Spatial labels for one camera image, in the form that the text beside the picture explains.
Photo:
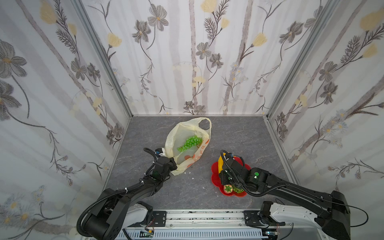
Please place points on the green bumpy fake fruit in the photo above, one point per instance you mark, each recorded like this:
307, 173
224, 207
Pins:
237, 190

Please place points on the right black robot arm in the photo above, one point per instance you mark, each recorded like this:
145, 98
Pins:
333, 215

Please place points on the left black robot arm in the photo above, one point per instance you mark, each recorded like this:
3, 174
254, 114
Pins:
103, 219

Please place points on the green fake grapes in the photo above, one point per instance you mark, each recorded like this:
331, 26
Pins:
193, 141

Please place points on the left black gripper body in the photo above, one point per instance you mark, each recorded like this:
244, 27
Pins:
170, 163

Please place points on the yellow plastic bag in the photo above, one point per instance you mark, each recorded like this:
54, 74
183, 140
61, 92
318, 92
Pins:
200, 127

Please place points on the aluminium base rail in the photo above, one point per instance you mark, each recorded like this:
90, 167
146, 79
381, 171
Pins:
277, 222

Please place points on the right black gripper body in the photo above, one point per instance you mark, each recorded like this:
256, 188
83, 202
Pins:
227, 169

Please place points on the yellow fake banana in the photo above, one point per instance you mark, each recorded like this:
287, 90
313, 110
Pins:
220, 164

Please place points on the white perforated cable duct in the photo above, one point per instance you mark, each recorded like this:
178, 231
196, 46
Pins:
196, 234

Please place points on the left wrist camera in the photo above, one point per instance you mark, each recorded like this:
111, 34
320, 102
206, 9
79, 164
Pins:
160, 152

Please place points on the red flower-shaped plate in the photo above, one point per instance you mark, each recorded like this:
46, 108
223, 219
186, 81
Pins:
215, 178

